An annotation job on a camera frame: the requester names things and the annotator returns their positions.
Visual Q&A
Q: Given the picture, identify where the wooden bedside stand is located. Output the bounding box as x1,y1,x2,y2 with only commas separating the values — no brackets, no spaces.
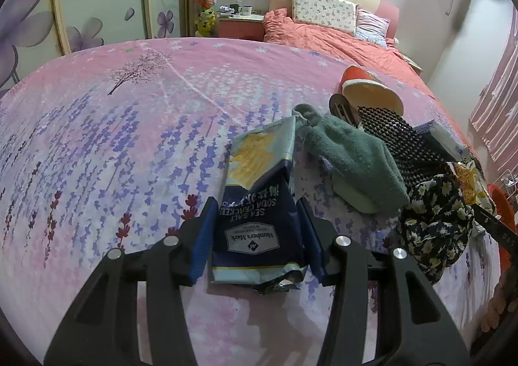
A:
405,54,424,74

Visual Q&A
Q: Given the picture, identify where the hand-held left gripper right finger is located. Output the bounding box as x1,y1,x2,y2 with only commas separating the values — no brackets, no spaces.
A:
295,198,472,366

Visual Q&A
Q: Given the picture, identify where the green towel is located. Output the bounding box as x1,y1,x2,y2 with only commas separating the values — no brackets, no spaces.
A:
292,104,410,213

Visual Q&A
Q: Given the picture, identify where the pink nightstand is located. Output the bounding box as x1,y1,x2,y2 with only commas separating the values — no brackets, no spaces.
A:
219,12,265,40

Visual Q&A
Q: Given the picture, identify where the pink lavender print bedsheet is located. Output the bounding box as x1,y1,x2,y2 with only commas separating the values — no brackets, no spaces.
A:
0,37,511,366

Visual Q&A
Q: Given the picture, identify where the striped pillow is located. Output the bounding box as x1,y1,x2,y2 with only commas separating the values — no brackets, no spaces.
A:
355,6,391,47

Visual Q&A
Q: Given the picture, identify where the red paper cup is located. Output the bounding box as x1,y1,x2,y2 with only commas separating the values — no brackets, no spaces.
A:
339,65,405,116

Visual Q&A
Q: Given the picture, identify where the person's right hand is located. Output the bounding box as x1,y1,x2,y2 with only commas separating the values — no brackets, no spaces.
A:
481,269,518,334

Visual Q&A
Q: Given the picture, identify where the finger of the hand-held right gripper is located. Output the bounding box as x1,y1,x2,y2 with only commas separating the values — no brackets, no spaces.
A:
471,204,518,265

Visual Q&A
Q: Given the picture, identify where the floral print pillow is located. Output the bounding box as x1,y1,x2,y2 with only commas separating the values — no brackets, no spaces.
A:
292,0,357,32

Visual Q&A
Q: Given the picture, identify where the brown slotted wooden dish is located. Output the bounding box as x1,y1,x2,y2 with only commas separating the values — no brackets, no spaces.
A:
329,94,363,128

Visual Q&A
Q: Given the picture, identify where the black mesh mat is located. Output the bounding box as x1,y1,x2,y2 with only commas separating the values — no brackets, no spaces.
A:
356,106,456,192

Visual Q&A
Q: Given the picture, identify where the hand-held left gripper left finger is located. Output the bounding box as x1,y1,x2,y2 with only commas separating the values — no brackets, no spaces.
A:
44,197,221,366

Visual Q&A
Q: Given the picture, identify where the pink striped curtain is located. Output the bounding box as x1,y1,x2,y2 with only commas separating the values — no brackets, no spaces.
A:
469,6,518,164

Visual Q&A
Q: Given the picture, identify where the blue cracker bag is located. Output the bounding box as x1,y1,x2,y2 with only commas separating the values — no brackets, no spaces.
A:
208,115,308,294

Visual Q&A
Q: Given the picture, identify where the red plastic bin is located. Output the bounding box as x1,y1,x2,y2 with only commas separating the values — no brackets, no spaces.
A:
486,184,518,269

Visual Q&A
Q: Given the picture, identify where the yellow snack packet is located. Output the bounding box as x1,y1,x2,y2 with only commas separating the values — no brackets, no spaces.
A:
455,159,494,213

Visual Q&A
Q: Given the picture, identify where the orange duvet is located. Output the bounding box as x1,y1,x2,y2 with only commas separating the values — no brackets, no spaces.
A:
263,8,423,85

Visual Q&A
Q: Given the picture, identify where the black floral cloth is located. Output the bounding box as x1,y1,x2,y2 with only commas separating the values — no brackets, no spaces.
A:
399,174,474,286

